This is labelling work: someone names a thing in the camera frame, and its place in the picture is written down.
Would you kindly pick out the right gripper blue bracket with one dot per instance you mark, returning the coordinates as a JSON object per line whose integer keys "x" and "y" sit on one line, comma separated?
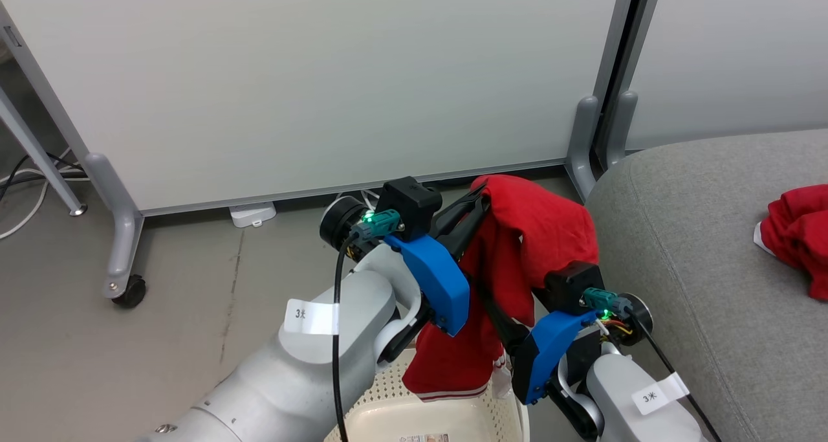
{"x": 550, "y": 351}

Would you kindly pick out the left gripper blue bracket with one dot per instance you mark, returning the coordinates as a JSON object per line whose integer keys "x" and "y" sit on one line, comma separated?
{"x": 436, "y": 283}

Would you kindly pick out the red garment striped hem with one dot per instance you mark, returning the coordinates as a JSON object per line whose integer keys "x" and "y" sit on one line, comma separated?
{"x": 537, "y": 228}

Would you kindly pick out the red garment white trim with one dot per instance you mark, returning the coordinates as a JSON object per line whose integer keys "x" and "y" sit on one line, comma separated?
{"x": 799, "y": 235}

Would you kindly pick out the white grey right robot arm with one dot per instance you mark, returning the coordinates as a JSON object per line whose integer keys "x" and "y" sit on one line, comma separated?
{"x": 621, "y": 390}

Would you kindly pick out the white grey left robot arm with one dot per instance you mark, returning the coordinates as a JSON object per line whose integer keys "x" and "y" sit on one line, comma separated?
{"x": 291, "y": 377}

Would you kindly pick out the grey fabric sofa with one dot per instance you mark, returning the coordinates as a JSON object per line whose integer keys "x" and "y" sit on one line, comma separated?
{"x": 705, "y": 248}

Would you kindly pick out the printed basket sticker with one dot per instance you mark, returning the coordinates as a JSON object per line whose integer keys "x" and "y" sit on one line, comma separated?
{"x": 424, "y": 438}

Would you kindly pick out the white plastic laundry basket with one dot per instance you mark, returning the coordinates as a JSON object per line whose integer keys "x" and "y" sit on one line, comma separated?
{"x": 388, "y": 419}

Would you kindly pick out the white tape label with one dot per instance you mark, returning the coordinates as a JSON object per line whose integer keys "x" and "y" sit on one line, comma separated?
{"x": 660, "y": 393}
{"x": 312, "y": 316}

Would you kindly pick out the wide white partition panel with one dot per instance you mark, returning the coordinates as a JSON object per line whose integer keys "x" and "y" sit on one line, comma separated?
{"x": 323, "y": 86}

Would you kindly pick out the white power adapter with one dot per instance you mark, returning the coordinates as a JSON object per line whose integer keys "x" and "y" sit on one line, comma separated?
{"x": 253, "y": 214}

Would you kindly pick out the narrow white partition panel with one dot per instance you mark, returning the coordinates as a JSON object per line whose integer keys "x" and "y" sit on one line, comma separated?
{"x": 731, "y": 54}

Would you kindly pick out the black caster wheel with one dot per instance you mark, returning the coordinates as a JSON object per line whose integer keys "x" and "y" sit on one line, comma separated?
{"x": 132, "y": 293}

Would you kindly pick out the grey partition foot with caster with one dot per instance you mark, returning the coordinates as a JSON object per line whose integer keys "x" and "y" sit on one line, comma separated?
{"x": 119, "y": 235}

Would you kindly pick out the grey metal table leg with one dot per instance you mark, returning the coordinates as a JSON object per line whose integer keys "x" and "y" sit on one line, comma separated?
{"x": 39, "y": 160}

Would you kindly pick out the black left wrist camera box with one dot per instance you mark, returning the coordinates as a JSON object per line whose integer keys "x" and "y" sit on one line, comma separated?
{"x": 411, "y": 202}

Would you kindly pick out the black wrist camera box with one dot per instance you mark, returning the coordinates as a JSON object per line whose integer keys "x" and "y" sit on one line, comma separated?
{"x": 411, "y": 202}
{"x": 572, "y": 283}

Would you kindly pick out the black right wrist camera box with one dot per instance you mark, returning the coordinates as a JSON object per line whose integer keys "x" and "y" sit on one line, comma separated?
{"x": 572, "y": 283}

